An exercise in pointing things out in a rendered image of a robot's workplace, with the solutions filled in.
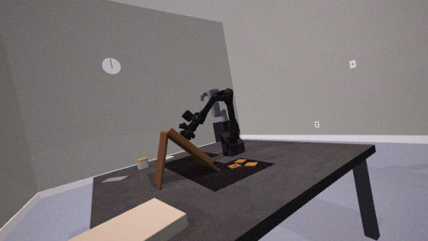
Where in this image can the beige rectangular block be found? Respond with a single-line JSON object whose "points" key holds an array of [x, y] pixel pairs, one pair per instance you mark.
{"points": [[151, 221]]}

